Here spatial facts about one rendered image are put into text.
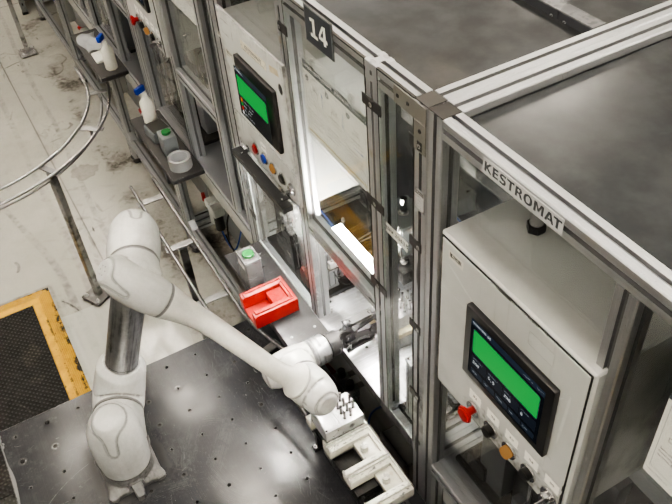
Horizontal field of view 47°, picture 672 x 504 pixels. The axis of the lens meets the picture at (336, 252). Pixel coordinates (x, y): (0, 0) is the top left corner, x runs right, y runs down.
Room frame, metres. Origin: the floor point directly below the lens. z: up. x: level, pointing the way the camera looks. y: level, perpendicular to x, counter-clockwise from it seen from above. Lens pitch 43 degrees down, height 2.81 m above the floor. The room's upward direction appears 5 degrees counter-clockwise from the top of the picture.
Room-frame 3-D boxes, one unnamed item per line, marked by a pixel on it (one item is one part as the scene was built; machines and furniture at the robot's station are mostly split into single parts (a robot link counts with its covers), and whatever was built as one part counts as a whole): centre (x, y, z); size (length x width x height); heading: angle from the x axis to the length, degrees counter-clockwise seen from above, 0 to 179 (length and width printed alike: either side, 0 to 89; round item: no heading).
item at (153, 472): (1.35, 0.70, 0.71); 0.22 x 0.18 x 0.06; 26
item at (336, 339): (1.54, 0.01, 1.00); 0.09 x 0.07 x 0.08; 116
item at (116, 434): (1.37, 0.71, 0.85); 0.18 x 0.16 x 0.22; 7
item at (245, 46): (1.97, 0.08, 1.60); 0.42 x 0.29 x 0.46; 26
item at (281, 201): (1.91, 0.20, 1.37); 0.36 x 0.04 x 0.04; 26
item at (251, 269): (1.93, 0.29, 0.97); 0.08 x 0.08 x 0.12; 26
